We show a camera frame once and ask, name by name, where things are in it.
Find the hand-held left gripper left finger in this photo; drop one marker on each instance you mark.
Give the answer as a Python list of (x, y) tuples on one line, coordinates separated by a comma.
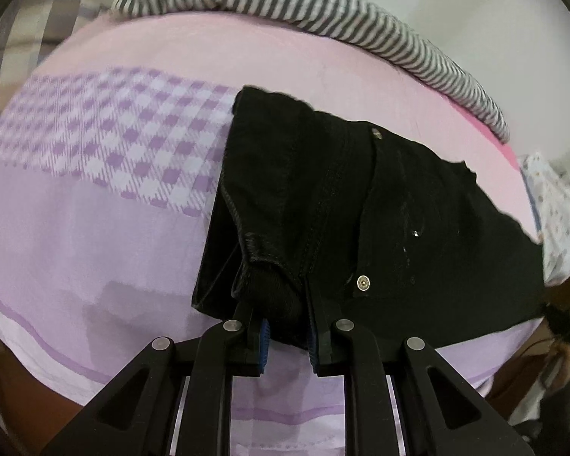
[(264, 347)]

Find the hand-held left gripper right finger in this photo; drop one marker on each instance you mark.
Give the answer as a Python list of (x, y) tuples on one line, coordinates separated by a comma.
[(314, 355)]

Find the black pants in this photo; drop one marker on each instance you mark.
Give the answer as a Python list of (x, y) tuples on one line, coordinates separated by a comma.
[(361, 209)]

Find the white floral cloth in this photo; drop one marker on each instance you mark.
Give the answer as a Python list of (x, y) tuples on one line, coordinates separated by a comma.
[(558, 218)]

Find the pink purple checked bed sheet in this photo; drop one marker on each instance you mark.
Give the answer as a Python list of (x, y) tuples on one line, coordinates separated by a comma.
[(123, 209)]

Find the grey white striped blanket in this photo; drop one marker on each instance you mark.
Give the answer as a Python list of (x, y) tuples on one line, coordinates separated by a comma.
[(313, 4)]

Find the beige plaid cloth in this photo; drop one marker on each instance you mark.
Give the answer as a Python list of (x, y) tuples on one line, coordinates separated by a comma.
[(33, 42)]

